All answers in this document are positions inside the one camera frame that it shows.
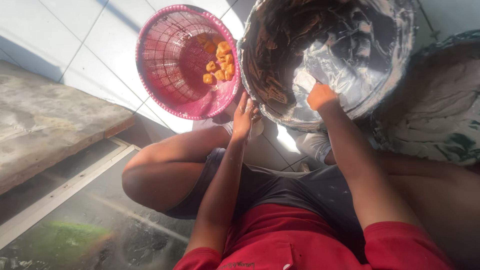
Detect person's right hand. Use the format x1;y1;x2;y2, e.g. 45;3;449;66
306;83;339;112

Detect grey concrete slab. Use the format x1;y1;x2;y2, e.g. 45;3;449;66
0;60;136;196

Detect large batter-smeared metal bucket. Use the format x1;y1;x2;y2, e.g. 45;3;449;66
237;0;418;133

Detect person's red shirt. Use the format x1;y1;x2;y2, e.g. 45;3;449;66
173;203;456;270

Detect white batter-smeared tub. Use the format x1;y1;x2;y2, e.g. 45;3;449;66
369;30;480;166

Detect person's dark shorts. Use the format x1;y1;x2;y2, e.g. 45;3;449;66
163;148;368;263

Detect pink plastic mesh basket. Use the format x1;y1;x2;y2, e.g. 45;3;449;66
135;4;241;121

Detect person's right leg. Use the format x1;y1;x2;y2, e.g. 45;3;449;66
324;150;480;270

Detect person's leg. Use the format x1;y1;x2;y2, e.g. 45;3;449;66
122;125;233;212
324;150;480;270

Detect person's left hand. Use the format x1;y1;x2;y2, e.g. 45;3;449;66
231;90;263;142

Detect white cloth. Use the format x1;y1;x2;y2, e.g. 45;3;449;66
294;131;334;164

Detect heap of orange fried pieces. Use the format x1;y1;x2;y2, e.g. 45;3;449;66
196;33;236;85

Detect person's left leg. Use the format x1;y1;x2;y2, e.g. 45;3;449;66
122;125;233;212

